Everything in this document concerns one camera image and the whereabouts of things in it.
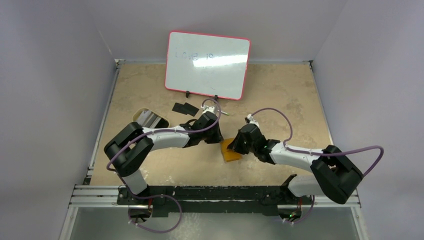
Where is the yellow leather card holder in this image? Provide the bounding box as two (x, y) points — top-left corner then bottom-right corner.
(220, 138), (242, 163)

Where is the black credit card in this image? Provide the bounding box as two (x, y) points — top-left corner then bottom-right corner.
(172, 102), (189, 115)
(183, 102), (199, 117)

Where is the beige oval plastic tray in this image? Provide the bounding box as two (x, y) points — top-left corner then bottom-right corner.
(132, 108), (170, 129)

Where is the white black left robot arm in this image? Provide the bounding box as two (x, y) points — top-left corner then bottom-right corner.
(103, 111), (223, 205)

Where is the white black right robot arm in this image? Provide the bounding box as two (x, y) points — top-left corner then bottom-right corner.
(227, 123), (364, 204)

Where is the pink framed whiteboard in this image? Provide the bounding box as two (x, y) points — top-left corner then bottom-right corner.
(164, 31), (251, 101)

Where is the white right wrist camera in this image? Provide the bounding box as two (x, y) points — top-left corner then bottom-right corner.
(244, 114), (260, 128)

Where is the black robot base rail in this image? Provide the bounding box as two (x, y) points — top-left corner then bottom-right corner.
(116, 185), (312, 217)

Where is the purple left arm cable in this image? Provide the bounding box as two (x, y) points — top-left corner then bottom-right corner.
(105, 98), (222, 234)

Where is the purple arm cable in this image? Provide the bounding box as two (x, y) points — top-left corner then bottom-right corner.
(245, 107), (385, 226)
(105, 98), (222, 234)

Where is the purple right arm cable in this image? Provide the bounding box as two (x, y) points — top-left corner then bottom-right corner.
(245, 107), (385, 226)

